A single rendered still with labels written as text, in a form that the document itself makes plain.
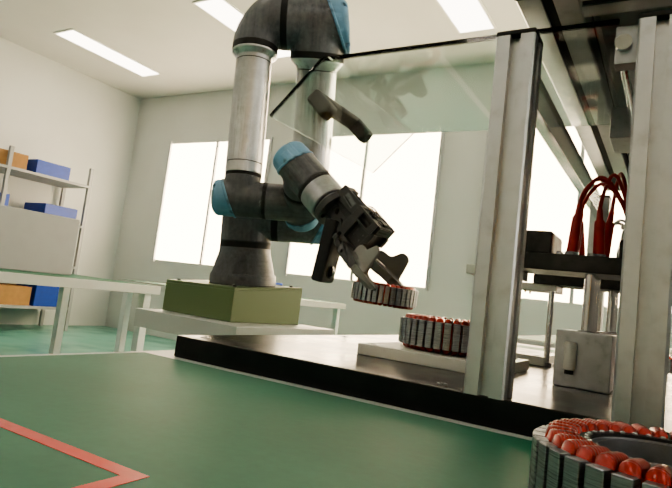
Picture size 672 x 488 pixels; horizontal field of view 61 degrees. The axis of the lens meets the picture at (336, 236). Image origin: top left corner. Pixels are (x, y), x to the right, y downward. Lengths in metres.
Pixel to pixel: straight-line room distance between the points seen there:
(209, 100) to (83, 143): 1.76
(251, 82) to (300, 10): 0.18
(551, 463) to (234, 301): 1.00
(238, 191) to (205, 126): 6.75
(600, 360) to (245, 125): 0.83
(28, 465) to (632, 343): 0.35
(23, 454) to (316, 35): 1.06
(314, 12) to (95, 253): 7.42
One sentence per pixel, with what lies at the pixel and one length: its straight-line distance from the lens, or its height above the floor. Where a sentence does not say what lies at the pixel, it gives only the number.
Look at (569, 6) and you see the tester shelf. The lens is 0.50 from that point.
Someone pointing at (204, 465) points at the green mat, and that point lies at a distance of 0.28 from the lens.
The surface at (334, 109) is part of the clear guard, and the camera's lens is 0.66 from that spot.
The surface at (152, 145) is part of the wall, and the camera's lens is 8.54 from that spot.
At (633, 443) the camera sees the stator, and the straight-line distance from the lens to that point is 0.30.
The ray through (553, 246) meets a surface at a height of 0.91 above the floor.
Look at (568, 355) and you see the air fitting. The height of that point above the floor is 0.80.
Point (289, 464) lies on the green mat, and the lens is 0.29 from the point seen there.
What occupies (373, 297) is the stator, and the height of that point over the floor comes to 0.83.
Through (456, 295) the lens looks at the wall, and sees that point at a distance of 5.65.
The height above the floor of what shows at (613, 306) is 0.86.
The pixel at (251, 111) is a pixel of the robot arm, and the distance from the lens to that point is 1.19.
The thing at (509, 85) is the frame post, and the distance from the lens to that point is 0.48.
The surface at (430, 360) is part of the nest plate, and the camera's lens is 0.59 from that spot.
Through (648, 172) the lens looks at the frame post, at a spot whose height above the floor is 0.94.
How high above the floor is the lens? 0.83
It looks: 6 degrees up
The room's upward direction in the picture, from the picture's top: 7 degrees clockwise
